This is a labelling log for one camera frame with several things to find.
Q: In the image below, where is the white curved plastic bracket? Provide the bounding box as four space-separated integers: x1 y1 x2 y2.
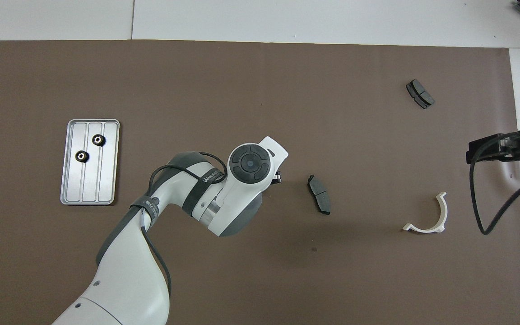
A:
402 192 448 234

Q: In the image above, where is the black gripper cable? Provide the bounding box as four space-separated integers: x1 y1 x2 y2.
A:
469 135 520 236
140 153 229 299

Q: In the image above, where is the silver metal tray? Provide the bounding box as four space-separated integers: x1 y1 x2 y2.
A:
60 119 121 206

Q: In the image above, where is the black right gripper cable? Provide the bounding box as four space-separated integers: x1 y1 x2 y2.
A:
469 135 520 236

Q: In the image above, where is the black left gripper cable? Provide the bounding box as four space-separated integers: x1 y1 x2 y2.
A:
140 153 229 299

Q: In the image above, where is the short dark grey brake pad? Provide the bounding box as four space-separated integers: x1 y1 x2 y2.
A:
406 79 436 110

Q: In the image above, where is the brown table mat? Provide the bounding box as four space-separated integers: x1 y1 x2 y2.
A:
0 40 520 325

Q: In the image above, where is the long dark grey brake pad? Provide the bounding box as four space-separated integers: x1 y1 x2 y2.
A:
307 174 332 216

